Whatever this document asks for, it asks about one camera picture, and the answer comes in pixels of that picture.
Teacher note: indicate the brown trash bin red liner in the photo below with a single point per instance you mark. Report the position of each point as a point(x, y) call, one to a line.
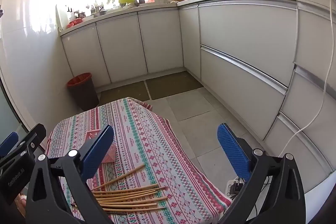
point(84, 95)

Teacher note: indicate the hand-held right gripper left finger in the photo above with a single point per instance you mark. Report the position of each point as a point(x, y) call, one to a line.
point(97, 153)

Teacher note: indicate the person's left hand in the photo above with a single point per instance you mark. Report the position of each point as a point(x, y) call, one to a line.
point(21, 201)

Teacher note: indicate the pile of wooden chopsticks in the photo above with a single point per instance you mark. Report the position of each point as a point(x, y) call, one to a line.
point(131, 196)

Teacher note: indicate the red plastic basin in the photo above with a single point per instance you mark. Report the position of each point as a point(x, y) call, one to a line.
point(75, 22)

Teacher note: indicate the white cabinet with drawers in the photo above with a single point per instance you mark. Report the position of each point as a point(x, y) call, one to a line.
point(236, 29)

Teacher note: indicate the patterned striped tablecloth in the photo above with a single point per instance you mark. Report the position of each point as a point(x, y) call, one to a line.
point(157, 140)

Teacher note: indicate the white cabinet with doors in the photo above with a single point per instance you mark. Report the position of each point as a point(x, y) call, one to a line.
point(118, 48)

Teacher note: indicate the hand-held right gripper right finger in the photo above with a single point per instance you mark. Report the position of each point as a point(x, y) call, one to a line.
point(233, 153)

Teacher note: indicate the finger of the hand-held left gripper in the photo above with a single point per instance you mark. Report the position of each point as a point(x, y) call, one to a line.
point(34, 135)
point(9, 141)

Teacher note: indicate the pink plastic utensil holder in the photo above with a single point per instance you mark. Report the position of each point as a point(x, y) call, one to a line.
point(109, 154)

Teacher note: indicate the brown floor mat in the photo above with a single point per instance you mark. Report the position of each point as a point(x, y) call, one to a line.
point(173, 85)
point(123, 94)

